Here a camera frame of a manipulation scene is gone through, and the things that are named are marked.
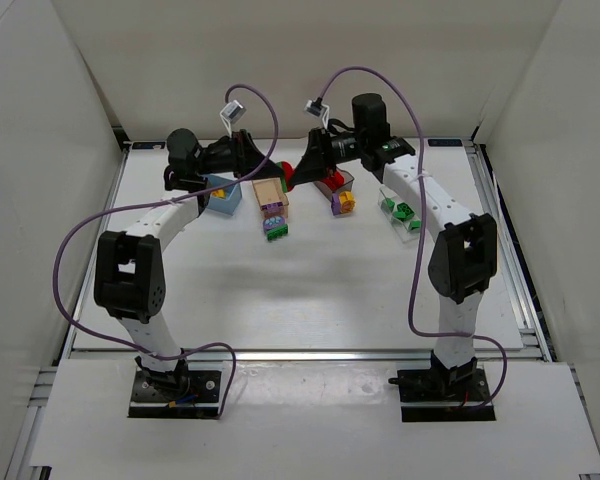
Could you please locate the green printed lego brick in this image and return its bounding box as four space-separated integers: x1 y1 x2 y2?
393 202 415 222

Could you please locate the red arched lego brick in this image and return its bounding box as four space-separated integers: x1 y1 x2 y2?
323 171 345 192

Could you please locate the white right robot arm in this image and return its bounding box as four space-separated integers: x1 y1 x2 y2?
290 93 497 390

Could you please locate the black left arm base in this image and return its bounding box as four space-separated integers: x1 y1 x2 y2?
127 366 222 420

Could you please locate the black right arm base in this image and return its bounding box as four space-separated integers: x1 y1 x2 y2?
388 368 496 423

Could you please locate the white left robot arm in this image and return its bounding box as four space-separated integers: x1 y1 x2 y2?
94 128 283 390

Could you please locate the grey transparent container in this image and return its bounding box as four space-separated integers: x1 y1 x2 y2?
314 169 354 200

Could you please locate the purple orange lego piece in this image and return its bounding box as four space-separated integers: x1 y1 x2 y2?
331 191 356 216

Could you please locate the blue rectangular container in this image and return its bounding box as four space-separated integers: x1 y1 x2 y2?
205 175 242 216

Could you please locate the purple lego piece with flower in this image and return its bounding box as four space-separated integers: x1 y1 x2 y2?
263 215 286 233

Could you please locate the green lego plate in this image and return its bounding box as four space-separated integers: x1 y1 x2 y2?
266 224 289 242

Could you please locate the clear transparent container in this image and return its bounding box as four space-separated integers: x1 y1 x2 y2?
377 186 422 245

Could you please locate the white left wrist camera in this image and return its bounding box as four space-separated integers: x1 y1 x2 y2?
219 100 246 135

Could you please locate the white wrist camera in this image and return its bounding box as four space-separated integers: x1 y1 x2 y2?
219 100 246 135
304 98 330 129

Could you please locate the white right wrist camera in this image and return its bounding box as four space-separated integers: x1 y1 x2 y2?
304 98 330 129

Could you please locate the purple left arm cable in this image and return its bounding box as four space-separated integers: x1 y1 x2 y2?
52 84 280 419

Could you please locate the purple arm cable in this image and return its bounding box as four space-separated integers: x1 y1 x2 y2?
317 66 509 411
52 84 280 419

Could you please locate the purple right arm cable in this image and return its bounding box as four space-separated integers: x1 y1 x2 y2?
317 66 509 411

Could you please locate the right aluminium frame rail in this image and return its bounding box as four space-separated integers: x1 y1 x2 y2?
465 141 556 362

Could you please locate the aluminium table edge rail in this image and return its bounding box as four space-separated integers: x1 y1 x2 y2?
68 346 544 362

